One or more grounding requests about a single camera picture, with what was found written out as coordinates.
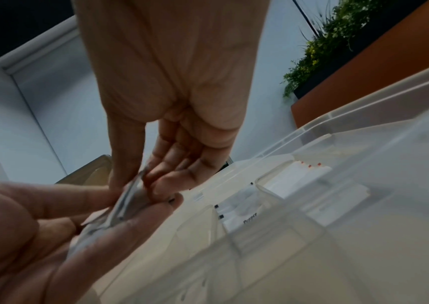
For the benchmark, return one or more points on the person's left hand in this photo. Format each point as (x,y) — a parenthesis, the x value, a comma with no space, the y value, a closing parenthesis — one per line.
(15,237)

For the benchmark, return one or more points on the person's right hand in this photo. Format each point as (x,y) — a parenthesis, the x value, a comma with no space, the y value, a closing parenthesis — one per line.
(169,59)

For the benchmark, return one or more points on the bundle of grey sachets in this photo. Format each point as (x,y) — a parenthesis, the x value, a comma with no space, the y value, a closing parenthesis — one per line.
(124,204)

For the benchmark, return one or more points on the green artificial plant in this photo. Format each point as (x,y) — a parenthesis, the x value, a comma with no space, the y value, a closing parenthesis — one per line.
(330,38)

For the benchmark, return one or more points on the white sachets with black print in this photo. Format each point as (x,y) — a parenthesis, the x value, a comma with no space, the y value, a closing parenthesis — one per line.
(242,218)

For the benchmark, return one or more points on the white sachets with red marks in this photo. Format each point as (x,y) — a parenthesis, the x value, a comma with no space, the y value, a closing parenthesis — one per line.
(297,181)

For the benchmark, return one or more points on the clear plastic compartment box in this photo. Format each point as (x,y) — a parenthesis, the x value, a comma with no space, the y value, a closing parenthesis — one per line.
(312,237)

